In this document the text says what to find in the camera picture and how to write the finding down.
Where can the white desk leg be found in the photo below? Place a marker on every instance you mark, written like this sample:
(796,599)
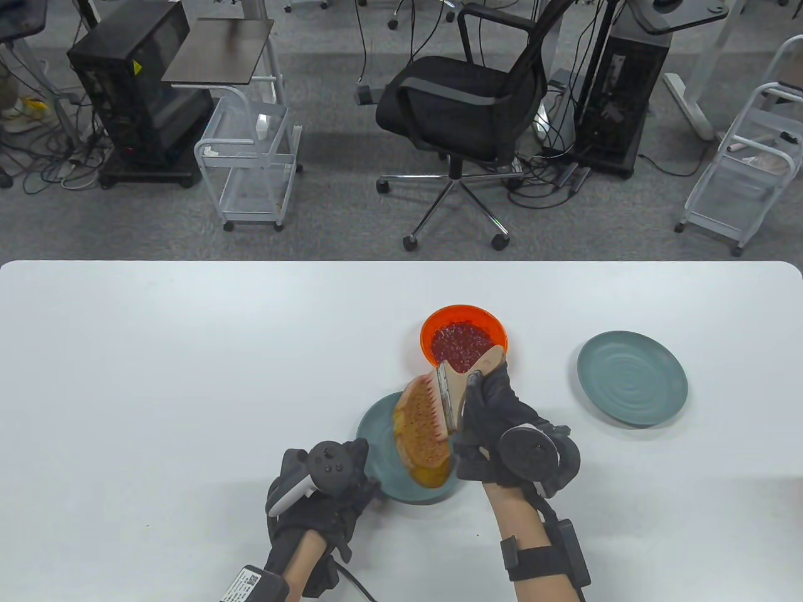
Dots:
(690,106)

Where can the black and white handheld controller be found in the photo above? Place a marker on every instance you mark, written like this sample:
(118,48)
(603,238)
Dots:
(533,454)
(329,464)

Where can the person's right hand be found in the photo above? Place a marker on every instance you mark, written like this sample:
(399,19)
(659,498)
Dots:
(486,426)

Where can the black power strip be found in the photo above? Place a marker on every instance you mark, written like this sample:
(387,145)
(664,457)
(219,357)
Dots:
(572,177)

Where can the person's left hand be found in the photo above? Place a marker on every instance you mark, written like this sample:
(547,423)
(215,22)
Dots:
(332,508)

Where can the person's right forearm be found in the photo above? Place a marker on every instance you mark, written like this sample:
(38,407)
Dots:
(514,520)

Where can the teal round plate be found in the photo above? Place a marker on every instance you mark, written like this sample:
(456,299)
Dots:
(630,379)
(376,439)

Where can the toasted bread slice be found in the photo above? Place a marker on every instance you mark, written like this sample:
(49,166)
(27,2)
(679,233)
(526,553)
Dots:
(420,451)

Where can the orange plastic bowl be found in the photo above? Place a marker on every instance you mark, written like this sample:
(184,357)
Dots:
(433,320)

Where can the small white bottle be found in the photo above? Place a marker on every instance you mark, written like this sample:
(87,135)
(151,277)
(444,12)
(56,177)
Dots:
(262,127)

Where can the black computer tower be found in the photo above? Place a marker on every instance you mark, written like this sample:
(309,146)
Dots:
(621,94)
(125,81)

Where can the small brown side table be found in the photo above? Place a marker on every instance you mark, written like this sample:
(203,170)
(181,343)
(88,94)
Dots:
(219,50)

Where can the wooden brush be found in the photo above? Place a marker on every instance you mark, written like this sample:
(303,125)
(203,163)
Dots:
(455,389)

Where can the person's left forearm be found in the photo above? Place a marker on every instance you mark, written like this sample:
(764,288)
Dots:
(301,564)

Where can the dark grey desk top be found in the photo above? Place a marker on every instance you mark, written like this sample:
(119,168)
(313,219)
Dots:
(19,19)
(677,19)

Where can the black office chair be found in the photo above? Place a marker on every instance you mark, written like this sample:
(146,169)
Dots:
(452,106)

